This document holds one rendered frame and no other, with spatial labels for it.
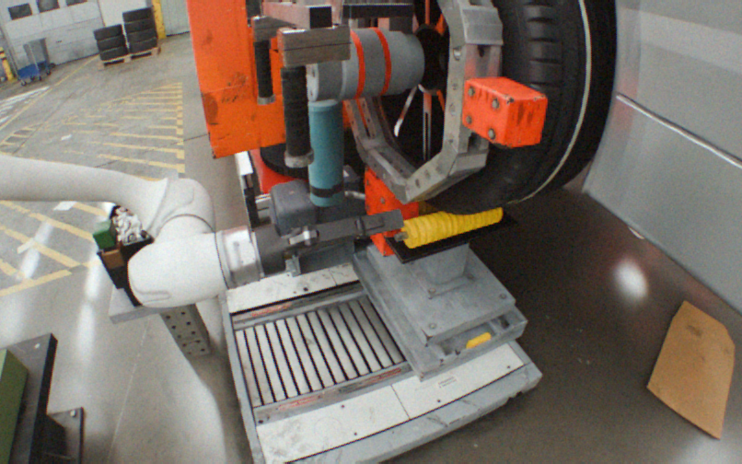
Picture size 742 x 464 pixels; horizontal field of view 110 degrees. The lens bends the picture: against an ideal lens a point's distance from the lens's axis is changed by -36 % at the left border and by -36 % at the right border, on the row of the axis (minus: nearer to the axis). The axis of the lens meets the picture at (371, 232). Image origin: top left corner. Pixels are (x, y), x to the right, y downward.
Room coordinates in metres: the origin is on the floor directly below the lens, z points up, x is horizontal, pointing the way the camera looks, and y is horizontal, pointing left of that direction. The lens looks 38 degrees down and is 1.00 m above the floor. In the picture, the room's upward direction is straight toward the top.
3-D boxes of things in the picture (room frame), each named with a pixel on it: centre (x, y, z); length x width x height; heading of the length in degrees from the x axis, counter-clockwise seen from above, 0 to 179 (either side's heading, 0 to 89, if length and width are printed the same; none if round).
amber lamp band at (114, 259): (0.46, 0.50, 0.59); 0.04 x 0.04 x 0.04; 23
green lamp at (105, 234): (0.46, 0.50, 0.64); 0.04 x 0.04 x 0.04; 23
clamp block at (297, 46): (0.51, 0.08, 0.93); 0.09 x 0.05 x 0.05; 113
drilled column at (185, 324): (0.67, 0.59, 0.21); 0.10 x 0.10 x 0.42; 23
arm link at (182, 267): (0.39, 0.30, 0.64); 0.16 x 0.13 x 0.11; 112
